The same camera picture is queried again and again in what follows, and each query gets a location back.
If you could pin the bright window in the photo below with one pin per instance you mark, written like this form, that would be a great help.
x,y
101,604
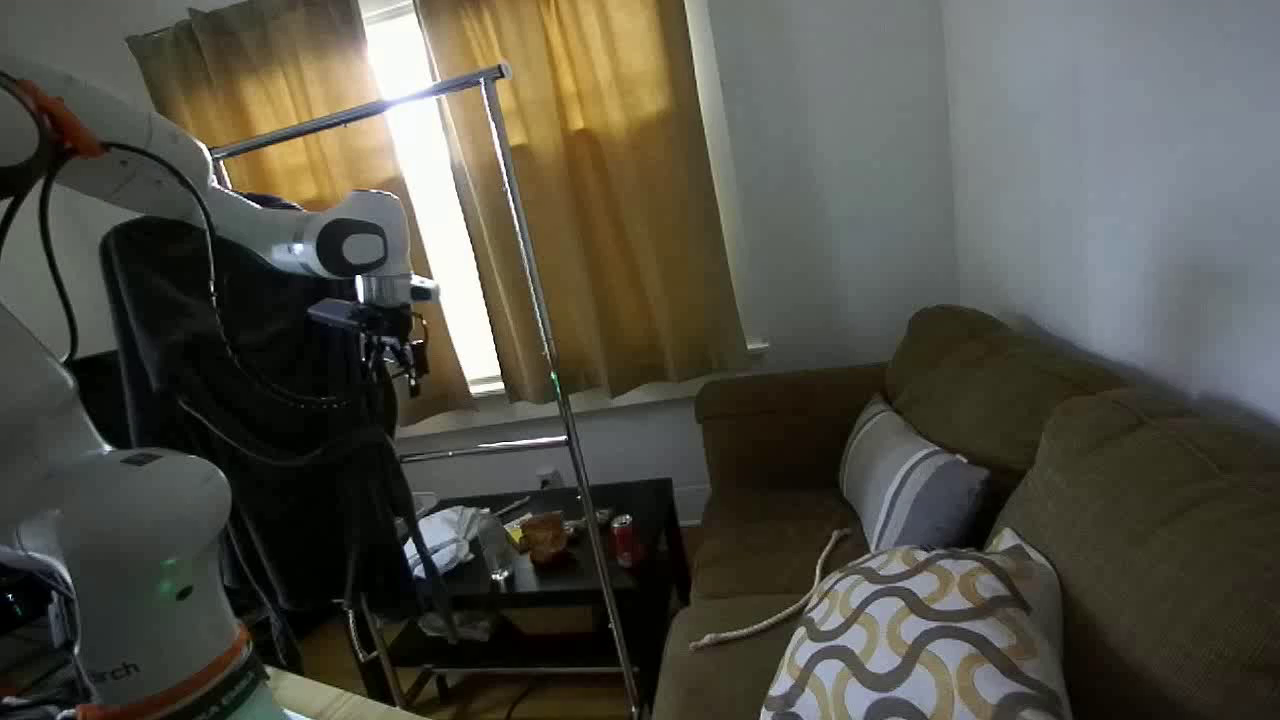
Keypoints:
x,y
425,172

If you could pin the red can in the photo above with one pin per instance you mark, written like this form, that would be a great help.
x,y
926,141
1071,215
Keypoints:
x,y
621,540

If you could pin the wide mustard curtain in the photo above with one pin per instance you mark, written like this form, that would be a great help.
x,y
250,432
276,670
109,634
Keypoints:
x,y
601,201

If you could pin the narrow mustard curtain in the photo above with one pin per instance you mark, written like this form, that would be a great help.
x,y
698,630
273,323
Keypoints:
x,y
285,95

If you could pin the orange snack item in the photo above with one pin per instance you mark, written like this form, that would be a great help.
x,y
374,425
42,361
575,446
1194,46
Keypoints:
x,y
547,536

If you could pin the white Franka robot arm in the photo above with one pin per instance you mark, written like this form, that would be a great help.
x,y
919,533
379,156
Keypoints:
x,y
134,562

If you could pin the olive brown sofa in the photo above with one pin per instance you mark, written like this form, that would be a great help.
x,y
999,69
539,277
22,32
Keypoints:
x,y
1144,562

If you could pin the grey striped pillow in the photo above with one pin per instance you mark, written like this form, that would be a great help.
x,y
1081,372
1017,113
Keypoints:
x,y
907,480

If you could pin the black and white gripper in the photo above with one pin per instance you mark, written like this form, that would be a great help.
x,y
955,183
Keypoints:
x,y
387,295

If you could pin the wavy patterned pillow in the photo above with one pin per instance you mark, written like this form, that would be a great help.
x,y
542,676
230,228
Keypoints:
x,y
923,642

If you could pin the black coffee table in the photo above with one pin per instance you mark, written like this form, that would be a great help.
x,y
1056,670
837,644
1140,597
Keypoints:
x,y
646,533

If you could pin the black hanging garment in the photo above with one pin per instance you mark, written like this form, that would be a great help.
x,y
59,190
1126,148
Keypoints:
x,y
282,425

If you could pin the clear glass bottle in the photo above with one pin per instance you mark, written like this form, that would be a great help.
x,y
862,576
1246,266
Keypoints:
x,y
499,557

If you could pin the metal garment rack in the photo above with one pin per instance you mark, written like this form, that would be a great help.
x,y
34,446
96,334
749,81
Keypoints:
x,y
534,304

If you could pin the white crumpled cloth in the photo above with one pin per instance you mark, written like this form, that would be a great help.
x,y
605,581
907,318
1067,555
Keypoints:
x,y
447,540

